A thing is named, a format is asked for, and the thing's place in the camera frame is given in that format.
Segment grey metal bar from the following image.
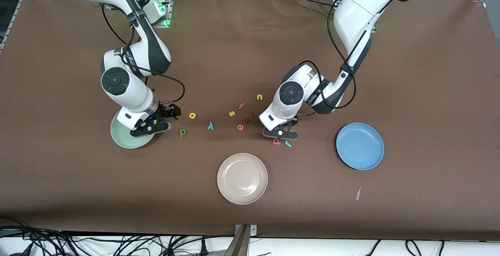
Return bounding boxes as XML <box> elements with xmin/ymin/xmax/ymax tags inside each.
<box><xmin>223</xmin><ymin>225</ymin><xmax>250</xmax><ymax>256</ymax></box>

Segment tangled black cables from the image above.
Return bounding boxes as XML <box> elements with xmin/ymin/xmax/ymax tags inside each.
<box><xmin>0</xmin><ymin>217</ymin><xmax>235</xmax><ymax>256</ymax></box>

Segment brown table cover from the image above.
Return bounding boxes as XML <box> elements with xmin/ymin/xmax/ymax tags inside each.
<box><xmin>0</xmin><ymin>0</ymin><xmax>500</xmax><ymax>242</ymax></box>

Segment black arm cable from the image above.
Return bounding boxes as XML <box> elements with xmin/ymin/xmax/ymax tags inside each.
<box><xmin>299</xmin><ymin>0</ymin><xmax>362</xmax><ymax>110</ymax></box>
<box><xmin>101</xmin><ymin>4</ymin><xmax>185</xmax><ymax>104</ymax></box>

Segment blue plate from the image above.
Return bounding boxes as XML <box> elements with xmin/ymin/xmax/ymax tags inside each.
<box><xmin>336</xmin><ymin>122</ymin><xmax>385</xmax><ymax>171</ymax></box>

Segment silver metal bracket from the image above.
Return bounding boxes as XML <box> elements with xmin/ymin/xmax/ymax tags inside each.
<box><xmin>235</xmin><ymin>224</ymin><xmax>258</xmax><ymax>238</ymax></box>

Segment beige plate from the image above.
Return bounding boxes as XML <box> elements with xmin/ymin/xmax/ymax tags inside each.
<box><xmin>217</xmin><ymin>153</ymin><xmax>268</xmax><ymax>205</ymax></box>

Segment green plate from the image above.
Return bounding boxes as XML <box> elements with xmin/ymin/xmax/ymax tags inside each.
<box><xmin>110</xmin><ymin>110</ymin><xmax>157</xmax><ymax>149</ymax></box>

